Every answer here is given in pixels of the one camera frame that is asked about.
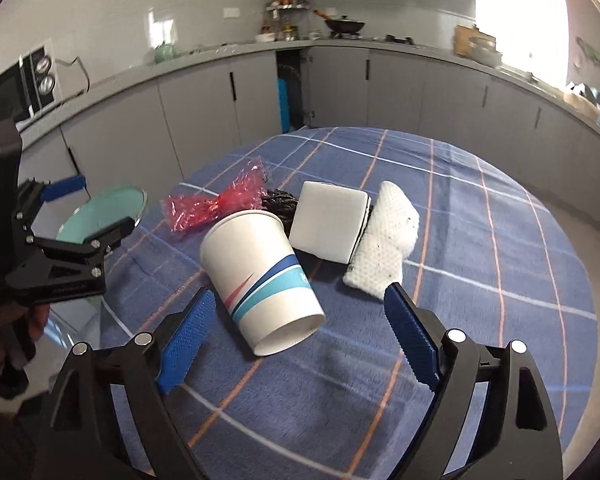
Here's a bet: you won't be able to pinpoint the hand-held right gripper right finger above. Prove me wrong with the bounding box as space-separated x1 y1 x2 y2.
382 282 566 480

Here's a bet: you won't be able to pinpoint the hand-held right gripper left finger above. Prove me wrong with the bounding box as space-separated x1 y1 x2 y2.
47 287 216 480

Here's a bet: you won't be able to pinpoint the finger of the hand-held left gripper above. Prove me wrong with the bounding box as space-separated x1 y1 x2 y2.
5 216 133 306
12 176 88 241

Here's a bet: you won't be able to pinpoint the teal trash bin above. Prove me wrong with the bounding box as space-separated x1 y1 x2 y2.
55 186 148 261

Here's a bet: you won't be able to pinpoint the white paper cup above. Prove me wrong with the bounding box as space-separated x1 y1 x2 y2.
200 210 327 358

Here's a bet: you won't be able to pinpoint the white foam net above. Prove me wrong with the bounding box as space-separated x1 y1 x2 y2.
342 181 421 297

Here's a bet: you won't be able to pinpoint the red clear plastic wrapper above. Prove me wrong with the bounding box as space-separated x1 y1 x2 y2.
161 158 272 233

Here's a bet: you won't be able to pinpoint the microwave oven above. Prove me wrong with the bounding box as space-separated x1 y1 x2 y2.
0 44 61 128

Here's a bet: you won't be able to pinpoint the blue plaid tablecloth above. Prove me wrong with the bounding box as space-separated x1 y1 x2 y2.
97 126 598 480

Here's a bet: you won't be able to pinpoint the white sponge block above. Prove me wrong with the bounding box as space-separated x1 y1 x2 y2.
288 181 372 265

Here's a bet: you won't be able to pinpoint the black foam net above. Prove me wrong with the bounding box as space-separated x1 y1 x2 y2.
260 187 301 233

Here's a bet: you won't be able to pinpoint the blue container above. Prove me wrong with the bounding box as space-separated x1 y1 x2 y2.
277 77 292 133

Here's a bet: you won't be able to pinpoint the grey base cabinets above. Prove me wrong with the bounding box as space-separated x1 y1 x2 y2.
15 40 600 221

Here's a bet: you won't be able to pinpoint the metal spice rack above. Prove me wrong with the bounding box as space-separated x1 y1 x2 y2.
265 0 308 43

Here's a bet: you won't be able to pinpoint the gas stove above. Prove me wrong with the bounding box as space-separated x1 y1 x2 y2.
330 30 416 44

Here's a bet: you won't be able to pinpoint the wooden cutting board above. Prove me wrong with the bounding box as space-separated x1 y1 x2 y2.
454 24 481 58

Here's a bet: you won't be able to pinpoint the black wok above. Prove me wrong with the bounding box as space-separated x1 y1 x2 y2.
314 8 367 37

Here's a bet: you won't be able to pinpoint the window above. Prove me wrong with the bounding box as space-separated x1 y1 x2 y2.
475 0 568 86

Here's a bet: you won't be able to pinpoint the hanging cloths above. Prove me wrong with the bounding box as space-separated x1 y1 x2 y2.
577 37 600 81

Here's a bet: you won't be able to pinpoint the black power cable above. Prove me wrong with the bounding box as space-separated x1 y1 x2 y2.
55 57 91 98

